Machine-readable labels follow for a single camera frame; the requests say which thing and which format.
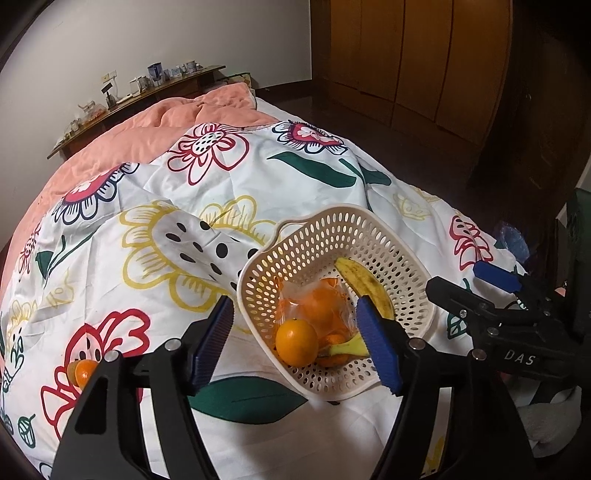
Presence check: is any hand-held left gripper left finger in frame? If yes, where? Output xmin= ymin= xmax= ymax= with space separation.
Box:
xmin=50 ymin=294 xmax=236 ymax=480

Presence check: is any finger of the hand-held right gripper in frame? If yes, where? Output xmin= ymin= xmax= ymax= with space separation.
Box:
xmin=473 ymin=261 xmax=562 ymax=319
xmin=425 ymin=276 xmax=533 ymax=345

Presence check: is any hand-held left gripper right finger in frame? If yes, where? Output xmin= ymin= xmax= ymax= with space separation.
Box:
xmin=355 ymin=295 xmax=541 ymax=480

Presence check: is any yellow banana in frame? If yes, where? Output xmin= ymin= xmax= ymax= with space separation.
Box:
xmin=318 ymin=257 xmax=396 ymax=359

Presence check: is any clear bag of orange pieces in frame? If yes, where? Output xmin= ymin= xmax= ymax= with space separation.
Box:
xmin=278 ymin=277 xmax=359 ymax=352

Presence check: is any large smooth orange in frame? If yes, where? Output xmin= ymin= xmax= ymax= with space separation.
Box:
xmin=276 ymin=318 xmax=319 ymax=368

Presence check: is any cream perforated plastic basket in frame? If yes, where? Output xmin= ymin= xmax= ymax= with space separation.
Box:
xmin=236 ymin=204 xmax=437 ymax=401

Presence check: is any white floral printed blanket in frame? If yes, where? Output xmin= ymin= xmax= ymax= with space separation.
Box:
xmin=0 ymin=119 xmax=527 ymax=480

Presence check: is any peach blanket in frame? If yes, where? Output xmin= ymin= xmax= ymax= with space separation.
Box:
xmin=0 ymin=85 xmax=282 ymax=287

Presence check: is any brown wooden wardrobe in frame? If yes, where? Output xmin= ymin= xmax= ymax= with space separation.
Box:
xmin=311 ymin=0 xmax=515 ymax=160

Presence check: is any wooden headboard shelf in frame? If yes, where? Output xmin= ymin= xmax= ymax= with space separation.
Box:
xmin=46 ymin=65 xmax=227 ymax=160

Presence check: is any clear jar with orange contents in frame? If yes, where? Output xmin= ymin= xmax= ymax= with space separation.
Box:
xmin=76 ymin=102 xmax=108 ymax=124

